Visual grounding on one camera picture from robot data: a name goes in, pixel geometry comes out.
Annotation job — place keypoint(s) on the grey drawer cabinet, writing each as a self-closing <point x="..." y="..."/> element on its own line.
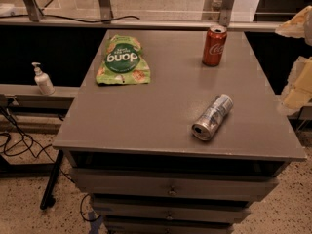
<point x="132" y="149"/>

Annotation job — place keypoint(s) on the red coke can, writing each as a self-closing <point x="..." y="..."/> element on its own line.
<point x="214" y="45"/>

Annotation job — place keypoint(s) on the metal railing frame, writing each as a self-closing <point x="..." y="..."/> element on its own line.
<point x="135" y="14"/>

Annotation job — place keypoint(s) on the white pump dispenser bottle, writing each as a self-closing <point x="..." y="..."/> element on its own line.
<point x="43" y="80"/>

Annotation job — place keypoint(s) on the silver energy drink can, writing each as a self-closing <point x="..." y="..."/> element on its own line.
<point x="208" y="123"/>

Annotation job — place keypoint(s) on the green rice chip bag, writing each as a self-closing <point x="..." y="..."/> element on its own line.
<point x="123" y="63"/>

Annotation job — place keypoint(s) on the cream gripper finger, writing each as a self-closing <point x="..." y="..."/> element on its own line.
<point x="295" y="26"/>
<point x="298" y="92"/>

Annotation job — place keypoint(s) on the black table leg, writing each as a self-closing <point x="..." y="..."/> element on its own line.
<point x="48" y="200"/>

